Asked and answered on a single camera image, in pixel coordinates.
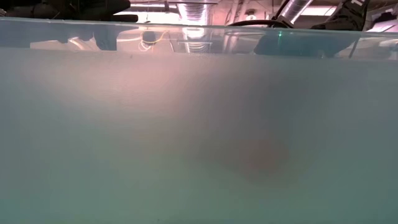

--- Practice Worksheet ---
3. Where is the ribbed silver ceiling duct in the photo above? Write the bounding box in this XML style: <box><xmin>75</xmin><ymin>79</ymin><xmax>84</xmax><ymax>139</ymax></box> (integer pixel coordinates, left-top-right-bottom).
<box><xmin>177</xmin><ymin>0</ymin><xmax>212</xmax><ymax>26</ymax></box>

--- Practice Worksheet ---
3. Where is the green translucent plastic container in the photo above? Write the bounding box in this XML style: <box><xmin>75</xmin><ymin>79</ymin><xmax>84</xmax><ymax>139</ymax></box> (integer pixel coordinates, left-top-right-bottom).
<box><xmin>0</xmin><ymin>16</ymin><xmax>398</xmax><ymax>224</ymax></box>

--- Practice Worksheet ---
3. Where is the smooth silver ceiling duct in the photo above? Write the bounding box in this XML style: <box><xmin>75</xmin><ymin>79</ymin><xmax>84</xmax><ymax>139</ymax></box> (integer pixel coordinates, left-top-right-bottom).
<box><xmin>279</xmin><ymin>0</ymin><xmax>315</xmax><ymax>24</ymax></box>

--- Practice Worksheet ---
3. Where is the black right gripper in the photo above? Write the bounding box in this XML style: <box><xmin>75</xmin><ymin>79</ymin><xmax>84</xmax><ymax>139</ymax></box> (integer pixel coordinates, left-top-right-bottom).
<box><xmin>253</xmin><ymin>29</ymin><xmax>361</xmax><ymax>59</ymax></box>

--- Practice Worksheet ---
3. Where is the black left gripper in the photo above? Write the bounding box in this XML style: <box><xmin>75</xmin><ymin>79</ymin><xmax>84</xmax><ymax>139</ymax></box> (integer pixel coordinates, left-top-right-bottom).
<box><xmin>62</xmin><ymin>0</ymin><xmax>139</xmax><ymax>23</ymax></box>

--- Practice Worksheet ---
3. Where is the grey ceiling conduit pipe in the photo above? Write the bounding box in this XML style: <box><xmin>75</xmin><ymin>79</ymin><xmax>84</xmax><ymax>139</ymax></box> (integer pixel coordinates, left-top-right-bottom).
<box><xmin>130</xmin><ymin>2</ymin><xmax>180</xmax><ymax>9</ymax></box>

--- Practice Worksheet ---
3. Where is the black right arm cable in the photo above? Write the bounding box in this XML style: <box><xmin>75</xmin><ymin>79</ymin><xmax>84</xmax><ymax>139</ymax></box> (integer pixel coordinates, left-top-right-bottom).
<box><xmin>228</xmin><ymin>0</ymin><xmax>295</xmax><ymax>29</ymax></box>

